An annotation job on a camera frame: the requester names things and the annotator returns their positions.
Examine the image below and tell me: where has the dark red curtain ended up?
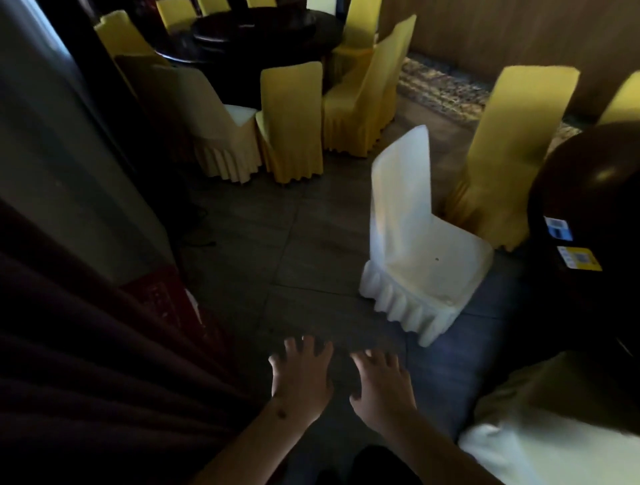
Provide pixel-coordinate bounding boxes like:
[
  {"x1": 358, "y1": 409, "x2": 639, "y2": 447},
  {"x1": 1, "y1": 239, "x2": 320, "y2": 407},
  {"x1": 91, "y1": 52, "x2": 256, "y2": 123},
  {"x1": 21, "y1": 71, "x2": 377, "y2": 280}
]
[{"x1": 0, "y1": 199, "x2": 256, "y2": 485}]

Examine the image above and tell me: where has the yellow sticker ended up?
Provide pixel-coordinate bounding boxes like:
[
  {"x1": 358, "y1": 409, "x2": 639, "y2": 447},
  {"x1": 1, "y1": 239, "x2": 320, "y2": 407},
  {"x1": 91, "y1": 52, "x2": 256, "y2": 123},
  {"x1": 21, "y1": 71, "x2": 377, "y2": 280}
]
[{"x1": 556, "y1": 245, "x2": 603, "y2": 272}]

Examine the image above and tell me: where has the dark glossy round table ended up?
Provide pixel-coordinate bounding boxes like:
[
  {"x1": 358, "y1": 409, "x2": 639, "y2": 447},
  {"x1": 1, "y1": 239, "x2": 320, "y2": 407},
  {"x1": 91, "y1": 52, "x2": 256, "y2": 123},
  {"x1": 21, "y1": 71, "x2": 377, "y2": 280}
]
[{"x1": 527, "y1": 122, "x2": 640, "y2": 361}]

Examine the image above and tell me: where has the white chair cover cloth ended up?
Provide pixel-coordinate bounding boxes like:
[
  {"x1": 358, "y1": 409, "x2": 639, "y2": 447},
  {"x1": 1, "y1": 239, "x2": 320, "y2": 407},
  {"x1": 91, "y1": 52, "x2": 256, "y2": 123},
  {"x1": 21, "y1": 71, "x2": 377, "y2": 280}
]
[{"x1": 457, "y1": 350, "x2": 640, "y2": 485}]

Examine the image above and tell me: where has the person's right hand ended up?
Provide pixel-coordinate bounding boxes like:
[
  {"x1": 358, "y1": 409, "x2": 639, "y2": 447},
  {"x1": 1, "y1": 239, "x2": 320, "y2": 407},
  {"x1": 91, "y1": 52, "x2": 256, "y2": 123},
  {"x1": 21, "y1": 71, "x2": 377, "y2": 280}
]
[{"x1": 348, "y1": 349, "x2": 419, "y2": 436}]

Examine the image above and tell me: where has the cream covered chair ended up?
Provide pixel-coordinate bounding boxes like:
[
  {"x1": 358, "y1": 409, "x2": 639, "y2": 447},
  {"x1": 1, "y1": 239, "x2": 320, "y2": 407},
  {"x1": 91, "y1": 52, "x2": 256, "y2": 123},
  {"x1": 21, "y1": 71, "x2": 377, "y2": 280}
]
[{"x1": 115, "y1": 54, "x2": 263, "y2": 185}]

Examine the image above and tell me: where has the person's left hand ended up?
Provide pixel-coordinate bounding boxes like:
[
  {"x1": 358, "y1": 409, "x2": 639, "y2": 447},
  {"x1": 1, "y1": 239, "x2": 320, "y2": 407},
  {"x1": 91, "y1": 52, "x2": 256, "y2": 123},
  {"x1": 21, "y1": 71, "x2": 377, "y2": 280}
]
[{"x1": 269, "y1": 336, "x2": 335, "y2": 426}]

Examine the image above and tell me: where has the patterned carpet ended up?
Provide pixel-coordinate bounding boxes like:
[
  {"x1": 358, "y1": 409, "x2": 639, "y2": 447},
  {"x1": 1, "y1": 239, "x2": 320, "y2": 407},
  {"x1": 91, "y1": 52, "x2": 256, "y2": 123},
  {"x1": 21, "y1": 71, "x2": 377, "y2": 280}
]
[{"x1": 397, "y1": 54, "x2": 584, "y2": 142}]

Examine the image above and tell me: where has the red patterned box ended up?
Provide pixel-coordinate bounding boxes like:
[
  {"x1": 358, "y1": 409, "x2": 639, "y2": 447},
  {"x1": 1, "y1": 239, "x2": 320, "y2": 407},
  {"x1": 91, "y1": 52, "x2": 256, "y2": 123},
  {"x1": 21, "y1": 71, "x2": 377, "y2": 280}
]
[{"x1": 119, "y1": 264, "x2": 233, "y2": 373}]

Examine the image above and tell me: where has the white covered chair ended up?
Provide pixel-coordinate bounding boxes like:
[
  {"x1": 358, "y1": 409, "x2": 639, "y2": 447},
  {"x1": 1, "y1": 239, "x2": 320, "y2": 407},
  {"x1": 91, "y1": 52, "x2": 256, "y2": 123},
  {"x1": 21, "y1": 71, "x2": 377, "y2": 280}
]
[{"x1": 358, "y1": 125, "x2": 495, "y2": 348}]

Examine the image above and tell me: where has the person's left forearm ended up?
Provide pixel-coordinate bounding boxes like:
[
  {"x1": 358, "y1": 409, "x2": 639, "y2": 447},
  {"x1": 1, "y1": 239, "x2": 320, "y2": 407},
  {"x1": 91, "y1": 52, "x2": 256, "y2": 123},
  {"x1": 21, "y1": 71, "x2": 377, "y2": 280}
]
[{"x1": 190, "y1": 399, "x2": 321, "y2": 485}]

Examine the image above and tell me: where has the grey door panel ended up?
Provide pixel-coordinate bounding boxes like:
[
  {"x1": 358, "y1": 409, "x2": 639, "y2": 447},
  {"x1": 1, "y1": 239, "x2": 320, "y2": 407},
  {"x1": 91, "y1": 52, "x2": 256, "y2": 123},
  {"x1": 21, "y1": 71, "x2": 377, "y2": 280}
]
[{"x1": 0, "y1": 0, "x2": 177, "y2": 286}]

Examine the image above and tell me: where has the person's right forearm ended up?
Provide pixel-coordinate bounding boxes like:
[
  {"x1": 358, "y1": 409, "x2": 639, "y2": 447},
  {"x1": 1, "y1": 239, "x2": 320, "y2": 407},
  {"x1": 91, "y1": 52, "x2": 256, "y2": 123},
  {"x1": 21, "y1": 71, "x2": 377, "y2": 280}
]
[{"x1": 372, "y1": 412, "x2": 507, "y2": 485}]

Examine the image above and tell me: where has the blue and white sticker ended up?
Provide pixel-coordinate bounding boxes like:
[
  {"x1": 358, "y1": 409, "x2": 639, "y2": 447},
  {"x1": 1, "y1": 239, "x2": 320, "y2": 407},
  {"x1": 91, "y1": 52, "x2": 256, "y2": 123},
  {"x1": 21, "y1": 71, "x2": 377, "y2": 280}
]
[{"x1": 543, "y1": 215, "x2": 574, "y2": 243}]

